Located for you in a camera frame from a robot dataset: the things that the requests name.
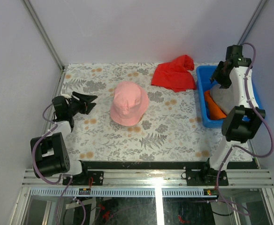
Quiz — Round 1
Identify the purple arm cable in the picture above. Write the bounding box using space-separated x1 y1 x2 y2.
207 42 274 216
31 103 87 225

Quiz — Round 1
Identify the grey bucket hat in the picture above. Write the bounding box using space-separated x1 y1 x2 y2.
210 84 235 115

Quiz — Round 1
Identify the floral patterned table mat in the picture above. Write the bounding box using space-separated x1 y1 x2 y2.
61 63 222 161

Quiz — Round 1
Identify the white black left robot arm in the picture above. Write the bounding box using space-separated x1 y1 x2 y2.
30 92 98 185

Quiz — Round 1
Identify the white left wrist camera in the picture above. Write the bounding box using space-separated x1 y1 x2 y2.
61 94 72 99

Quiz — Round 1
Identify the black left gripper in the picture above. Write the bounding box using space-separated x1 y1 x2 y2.
67 91 97 117

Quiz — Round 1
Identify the blue plastic bin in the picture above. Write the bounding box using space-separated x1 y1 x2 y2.
196 66 250 128

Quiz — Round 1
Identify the aluminium corner frame post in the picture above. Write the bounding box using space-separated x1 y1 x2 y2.
22 0 65 71

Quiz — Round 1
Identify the right aluminium corner post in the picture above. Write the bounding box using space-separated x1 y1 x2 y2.
225 0 269 66

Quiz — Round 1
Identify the white slotted cable duct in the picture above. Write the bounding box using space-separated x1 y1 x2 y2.
31 187 218 198

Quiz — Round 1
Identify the pink bucket hat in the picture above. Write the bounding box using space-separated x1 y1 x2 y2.
110 81 149 127

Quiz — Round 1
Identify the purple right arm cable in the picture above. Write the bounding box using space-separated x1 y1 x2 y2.
207 42 274 216

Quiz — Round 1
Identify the orange hat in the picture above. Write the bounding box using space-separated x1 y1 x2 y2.
204 90 227 120

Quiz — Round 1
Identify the red cloth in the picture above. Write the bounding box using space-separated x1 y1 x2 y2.
151 55 197 92

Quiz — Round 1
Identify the aluminium mounting rail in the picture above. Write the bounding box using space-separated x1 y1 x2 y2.
22 168 274 188

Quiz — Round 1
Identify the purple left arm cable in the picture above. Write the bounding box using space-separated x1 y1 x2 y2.
31 103 87 225

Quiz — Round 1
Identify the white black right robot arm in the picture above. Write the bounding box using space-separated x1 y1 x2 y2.
63 55 266 185

